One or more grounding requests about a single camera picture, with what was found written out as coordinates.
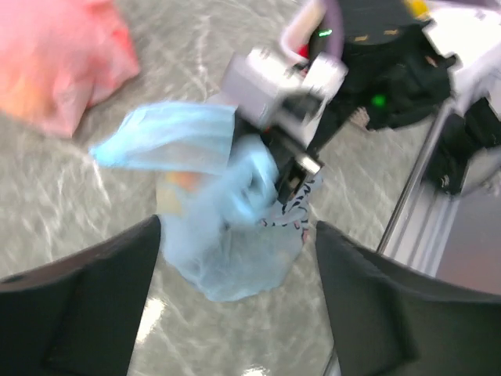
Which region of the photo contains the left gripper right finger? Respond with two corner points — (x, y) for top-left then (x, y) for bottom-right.
(315, 221), (500, 375)

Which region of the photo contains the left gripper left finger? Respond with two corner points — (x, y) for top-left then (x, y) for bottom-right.
(1, 215), (160, 375)

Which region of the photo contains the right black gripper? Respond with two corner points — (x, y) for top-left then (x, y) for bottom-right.
(234, 93), (353, 204)

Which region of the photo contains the blue plastic bag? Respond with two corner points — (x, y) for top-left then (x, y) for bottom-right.
(89, 101), (322, 302)

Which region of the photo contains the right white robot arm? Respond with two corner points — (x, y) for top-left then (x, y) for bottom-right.
(222, 1), (500, 202)

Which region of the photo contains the pink tied plastic bag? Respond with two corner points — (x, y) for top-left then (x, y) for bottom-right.
(1, 1), (140, 138)

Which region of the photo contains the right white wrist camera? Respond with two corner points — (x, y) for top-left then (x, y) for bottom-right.
(221, 48), (348, 145)

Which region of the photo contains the aluminium rail frame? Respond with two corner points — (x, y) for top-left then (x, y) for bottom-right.
(377, 100), (474, 277)

